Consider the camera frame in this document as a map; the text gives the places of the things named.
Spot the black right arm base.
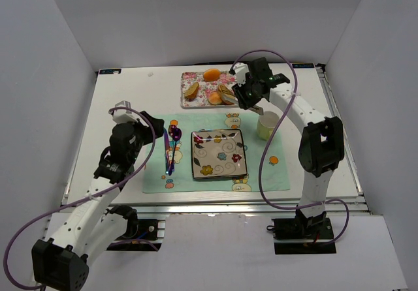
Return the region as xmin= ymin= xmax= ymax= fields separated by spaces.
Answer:
xmin=266 ymin=218 xmax=336 ymax=255

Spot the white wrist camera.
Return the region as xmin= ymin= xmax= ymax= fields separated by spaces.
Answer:
xmin=109 ymin=100 xmax=138 ymax=124
xmin=229 ymin=62 xmax=249 ymax=86

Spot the blue label sticker left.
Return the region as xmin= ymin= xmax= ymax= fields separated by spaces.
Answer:
xmin=99 ymin=69 xmax=121 ymax=75

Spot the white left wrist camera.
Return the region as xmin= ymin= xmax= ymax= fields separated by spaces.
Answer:
xmin=109 ymin=100 xmax=138 ymax=124

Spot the purple iridescent knife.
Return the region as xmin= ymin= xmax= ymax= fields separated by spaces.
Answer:
xmin=163 ymin=129 xmax=171 ymax=176

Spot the floral serving tray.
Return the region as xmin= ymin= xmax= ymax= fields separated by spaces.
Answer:
xmin=180 ymin=71 xmax=237 ymax=109

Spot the square floral ceramic plate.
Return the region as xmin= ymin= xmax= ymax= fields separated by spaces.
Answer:
xmin=191 ymin=129 xmax=248 ymax=180

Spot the orange round bun top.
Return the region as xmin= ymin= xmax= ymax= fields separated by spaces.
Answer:
xmin=202 ymin=69 xmax=221 ymax=82

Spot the blue label sticker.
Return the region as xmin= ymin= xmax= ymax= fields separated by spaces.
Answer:
xmin=292 ymin=63 xmax=315 ymax=69
xmin=99 ymin=69 xmax=121 ymax=75

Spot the aluminium table edge rail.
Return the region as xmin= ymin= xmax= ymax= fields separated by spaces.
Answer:
xmin=315 ymin=63 xmax=372 ymax=215

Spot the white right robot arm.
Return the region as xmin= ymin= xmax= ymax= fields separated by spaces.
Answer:
xmin=229 ymin=57 xmax=344 ymax=239

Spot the sliced bread piece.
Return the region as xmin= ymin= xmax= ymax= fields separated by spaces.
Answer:
xmin=217 ymin=84 xmax=237 ymax=105
xmin=184 ymin=82 xmax=200 ymax=101

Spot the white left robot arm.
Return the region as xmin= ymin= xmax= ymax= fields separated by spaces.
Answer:
xmin=31 ymin=107 xmax=165 ymax=290

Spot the orange round bun bottom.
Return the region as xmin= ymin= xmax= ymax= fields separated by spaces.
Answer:
xmin=208 ymin=92 xmax=223 ymax=106

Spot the purple iridescent spoon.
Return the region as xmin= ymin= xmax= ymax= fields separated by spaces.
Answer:
xmin=168 ymin=125 xmax=182 ymax=176

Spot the blue label sticker right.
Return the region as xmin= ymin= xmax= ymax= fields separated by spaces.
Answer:
xmin=292 ymin=63 xmax=315 ymax=69

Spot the pale yellow mug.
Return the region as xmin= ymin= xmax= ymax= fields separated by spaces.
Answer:
xmin=257 ymin=111 xmax=280 ymax=140

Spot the mint green cartoon placemat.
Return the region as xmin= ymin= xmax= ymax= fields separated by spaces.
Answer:
xmin=142 ymin=112 xmax=291 ymax=194

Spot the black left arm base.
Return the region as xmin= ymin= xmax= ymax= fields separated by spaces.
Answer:
xmin=102 ymin=206 xmax=165 ymax=252

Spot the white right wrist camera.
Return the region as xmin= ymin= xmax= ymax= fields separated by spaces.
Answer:
xmin=229 ymin=62 xmax=249 ymax=86

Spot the orange round bun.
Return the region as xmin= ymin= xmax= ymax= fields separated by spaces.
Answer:
xmin=208 ymin=92 xmax=223 ymax=106
xmin=202 ymin=69 xmax=221 ymax=82

